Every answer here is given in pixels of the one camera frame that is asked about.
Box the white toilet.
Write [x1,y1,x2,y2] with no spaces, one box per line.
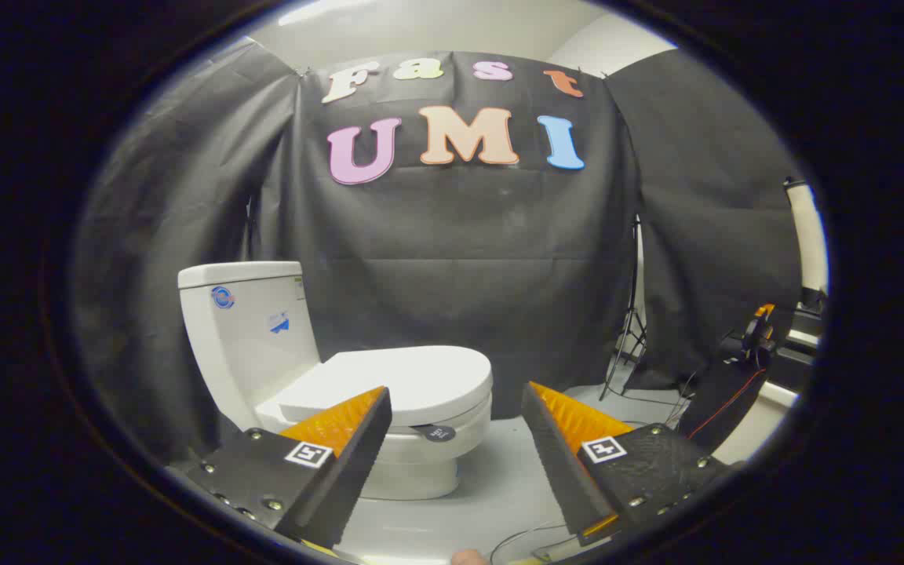
[177,261,494,501]

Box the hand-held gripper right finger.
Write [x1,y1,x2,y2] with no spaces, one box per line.
[521,381,739,548]

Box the thin black floor cable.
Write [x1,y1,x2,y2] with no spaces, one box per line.
[490,521,578,564]

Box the white cylinder roll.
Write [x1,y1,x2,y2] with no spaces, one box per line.
[783,178,828,295]

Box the orange and black gripper device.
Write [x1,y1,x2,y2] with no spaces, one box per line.
[741,304,777,370]

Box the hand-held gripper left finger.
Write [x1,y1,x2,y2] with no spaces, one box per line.
[166,386,392,550]

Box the white toilet tank lid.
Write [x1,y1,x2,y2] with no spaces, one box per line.
[177,261,304,290]

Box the thin red cable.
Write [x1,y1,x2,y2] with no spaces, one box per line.
[686,367,767,440]

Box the black backdrop cloth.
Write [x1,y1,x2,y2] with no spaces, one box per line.
[71,39,806,464]

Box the black light stand tripod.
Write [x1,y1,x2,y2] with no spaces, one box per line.
[600,216,649,401]

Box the black cloth covered table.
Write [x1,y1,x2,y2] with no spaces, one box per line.
[680,357,768,452]

